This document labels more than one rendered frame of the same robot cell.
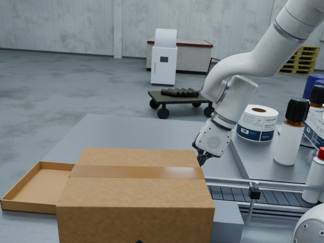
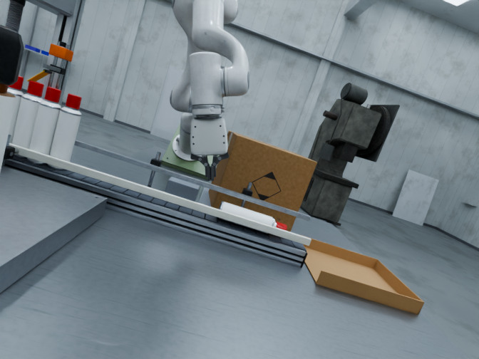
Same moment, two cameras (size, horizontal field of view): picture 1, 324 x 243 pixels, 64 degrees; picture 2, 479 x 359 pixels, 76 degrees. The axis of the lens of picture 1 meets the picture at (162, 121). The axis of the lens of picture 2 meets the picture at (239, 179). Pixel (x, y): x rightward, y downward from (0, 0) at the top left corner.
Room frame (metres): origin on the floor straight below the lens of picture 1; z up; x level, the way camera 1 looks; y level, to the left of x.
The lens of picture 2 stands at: (1.65, -0.17, 1.15)
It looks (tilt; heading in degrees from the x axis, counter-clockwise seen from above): 9 degrees down; 173
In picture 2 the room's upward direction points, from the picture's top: 19 degrees clockwise
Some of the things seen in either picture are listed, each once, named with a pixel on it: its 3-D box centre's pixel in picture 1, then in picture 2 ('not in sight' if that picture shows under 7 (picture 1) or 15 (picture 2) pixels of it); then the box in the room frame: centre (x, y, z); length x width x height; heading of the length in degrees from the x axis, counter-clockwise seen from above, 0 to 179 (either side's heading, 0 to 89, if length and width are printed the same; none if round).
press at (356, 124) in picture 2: not in sight; (341, 152); (-4.09, 2.30, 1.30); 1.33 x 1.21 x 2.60; 175
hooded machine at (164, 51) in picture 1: (164, 57); not in sight; (6.42, 0.04, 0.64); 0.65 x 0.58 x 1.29; 179
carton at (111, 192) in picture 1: (137, 219); (257, 178); (0.52, 0.05, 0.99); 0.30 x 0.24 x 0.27; 95
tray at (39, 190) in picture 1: (61, 185); (351, 269); (0.82, 0.36, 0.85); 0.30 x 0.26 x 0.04; 88
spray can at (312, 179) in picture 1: (317, 175); (66, 132); (0.79, -0.55, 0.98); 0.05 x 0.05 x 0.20
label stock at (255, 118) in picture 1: (256, 122); not in sight; (1.37, -0.53, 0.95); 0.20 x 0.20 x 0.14
